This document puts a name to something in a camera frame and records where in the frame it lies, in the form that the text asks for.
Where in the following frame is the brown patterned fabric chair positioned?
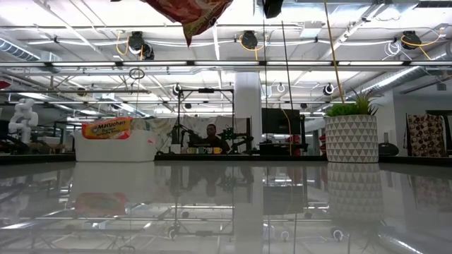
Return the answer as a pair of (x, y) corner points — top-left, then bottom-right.
(405, 113), (448, 158)

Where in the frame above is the person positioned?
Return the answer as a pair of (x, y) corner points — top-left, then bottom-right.
(197, 123), (231, 155)

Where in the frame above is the white robot figure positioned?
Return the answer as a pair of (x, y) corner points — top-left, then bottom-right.
(7, 97), (39, 145)

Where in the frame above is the black metal table frame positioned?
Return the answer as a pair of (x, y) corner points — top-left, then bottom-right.
(0, 153), (452, 167)

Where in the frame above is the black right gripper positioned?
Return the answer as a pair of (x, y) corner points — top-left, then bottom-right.
(262, 0), (285, 20)

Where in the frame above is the yellow hanging cable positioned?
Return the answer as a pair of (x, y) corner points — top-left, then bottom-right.
(323, 0), (345, 104)

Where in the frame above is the thin black hanging cable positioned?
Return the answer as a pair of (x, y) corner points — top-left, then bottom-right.
(261, 17), (268, 110)

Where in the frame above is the red Maruchan ramen pack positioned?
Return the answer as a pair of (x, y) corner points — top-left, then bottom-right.
(141, 0), (234, 48)

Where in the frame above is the black hanging cable with coil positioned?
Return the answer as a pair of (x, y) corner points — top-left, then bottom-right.
(280, 20), (295, 111)

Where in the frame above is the black metal frame stand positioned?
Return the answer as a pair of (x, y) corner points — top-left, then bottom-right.
(176, 87), (236, 155)

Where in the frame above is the orange Maruchan ramen pack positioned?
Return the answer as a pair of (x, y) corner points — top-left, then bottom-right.
(81, 116), (134, 140)

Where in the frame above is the white plastic bin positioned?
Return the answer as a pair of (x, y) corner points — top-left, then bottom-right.
(73, 128), (159, 163)

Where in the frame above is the black computer monitor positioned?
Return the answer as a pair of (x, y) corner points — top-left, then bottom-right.
(261, 107), (302, 135)

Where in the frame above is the black round object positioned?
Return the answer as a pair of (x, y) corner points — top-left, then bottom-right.
(378, 132), (400, 157)

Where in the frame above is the ceiling light strip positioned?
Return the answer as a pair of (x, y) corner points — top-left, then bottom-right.
(266, 61), (333, 67)
(338, 61), (404, 67)
(194, 61), (261, 67)
(51, 61), (117, 67)
(121, 61), (188, 67)

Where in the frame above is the green plant in white pot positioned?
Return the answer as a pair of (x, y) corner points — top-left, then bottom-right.
(323, 87), (382, 164)

